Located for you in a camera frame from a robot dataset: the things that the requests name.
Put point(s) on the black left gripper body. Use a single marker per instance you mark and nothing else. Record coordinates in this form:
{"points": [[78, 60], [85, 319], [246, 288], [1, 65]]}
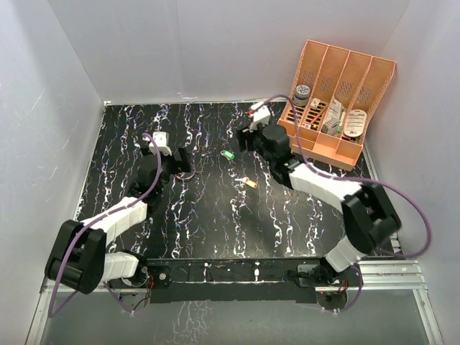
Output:
{"points": [[169, 167]]}

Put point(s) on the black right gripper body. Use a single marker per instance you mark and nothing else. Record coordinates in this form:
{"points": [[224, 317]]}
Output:
{"points": [[259, 139]]}

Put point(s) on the large metal keyring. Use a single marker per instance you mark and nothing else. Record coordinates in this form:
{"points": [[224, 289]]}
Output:
{"points": [[187, 176]]}

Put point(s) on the key with green tag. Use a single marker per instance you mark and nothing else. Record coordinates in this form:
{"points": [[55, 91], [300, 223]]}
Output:
{"points": [[227, 154]]}

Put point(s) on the key with yellow tag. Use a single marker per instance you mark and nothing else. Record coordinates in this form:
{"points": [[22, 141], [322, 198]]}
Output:
{"points": [[248, 182]]}

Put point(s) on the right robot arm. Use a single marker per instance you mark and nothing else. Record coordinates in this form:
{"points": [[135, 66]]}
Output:
{"points": [[368, 214]]}

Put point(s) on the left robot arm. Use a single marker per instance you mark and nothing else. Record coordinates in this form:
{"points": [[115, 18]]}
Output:
{"points": [[79, 259]]}

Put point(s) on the small white card box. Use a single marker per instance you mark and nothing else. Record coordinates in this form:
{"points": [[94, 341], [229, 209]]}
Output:
{"points": [[315, 102]]}

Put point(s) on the grey round jar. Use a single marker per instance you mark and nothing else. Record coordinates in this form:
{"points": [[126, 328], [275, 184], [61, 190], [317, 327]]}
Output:
{"points": [[301, 95]]}

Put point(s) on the red pencil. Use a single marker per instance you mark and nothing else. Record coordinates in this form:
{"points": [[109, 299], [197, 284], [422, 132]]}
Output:
{"points": [[317, 116]]}

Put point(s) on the white paper packet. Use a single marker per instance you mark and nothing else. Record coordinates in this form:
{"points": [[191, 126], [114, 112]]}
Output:
{"points": [[335, 110]]}

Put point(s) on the orange plastic desk organizer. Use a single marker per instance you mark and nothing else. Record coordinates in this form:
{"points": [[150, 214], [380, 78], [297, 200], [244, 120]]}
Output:
{"points": [[335, 91]]}

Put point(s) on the white oval blister pack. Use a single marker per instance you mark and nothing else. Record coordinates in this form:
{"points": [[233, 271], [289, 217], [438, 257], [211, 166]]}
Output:
{"points": [[354, 124]]}

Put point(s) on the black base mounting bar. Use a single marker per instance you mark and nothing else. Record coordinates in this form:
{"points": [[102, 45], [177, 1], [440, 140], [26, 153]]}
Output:
{"points": [[295, 279]]}

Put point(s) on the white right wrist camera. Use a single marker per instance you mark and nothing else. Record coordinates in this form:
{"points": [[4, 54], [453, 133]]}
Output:
{"points": [[259, 114]]}

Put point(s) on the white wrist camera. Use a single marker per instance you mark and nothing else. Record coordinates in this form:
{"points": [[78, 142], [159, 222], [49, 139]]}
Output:
{"points": [[259, 114], [160, 144]]}

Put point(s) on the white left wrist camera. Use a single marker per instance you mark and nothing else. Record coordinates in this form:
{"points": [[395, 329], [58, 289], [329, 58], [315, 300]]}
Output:
{"points": [[160, 144]]}

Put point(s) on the aluminium frame rail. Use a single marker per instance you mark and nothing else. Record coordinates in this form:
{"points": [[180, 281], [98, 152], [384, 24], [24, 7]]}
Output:
{"points": [[380, 273]]}

